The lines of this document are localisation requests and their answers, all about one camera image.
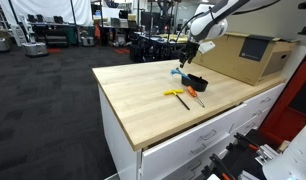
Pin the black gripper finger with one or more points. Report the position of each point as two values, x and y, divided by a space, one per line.
182 60
191 58

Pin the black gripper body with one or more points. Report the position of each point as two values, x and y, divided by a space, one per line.
192 47

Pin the grey mobile robot base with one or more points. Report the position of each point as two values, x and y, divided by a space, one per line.
0 44
87 41
35 49

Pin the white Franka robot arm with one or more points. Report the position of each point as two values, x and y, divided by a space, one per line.
209 23

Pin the black plastic bowl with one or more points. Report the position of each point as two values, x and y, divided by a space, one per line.
194 83

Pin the black equipment cart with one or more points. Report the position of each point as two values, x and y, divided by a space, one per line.
153 48

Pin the large cardboard box grey label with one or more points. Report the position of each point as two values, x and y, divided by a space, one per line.
246 58

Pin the white workbench drawer cabinet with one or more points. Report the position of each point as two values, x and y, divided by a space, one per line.
179 146

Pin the red panel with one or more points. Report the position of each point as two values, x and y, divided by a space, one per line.
286 110

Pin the black desk with equipment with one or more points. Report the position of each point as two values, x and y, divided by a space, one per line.
56 33

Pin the white plastic cover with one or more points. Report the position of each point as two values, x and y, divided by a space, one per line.
293 156

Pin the white backdrop screen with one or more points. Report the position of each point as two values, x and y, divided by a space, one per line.
46 11

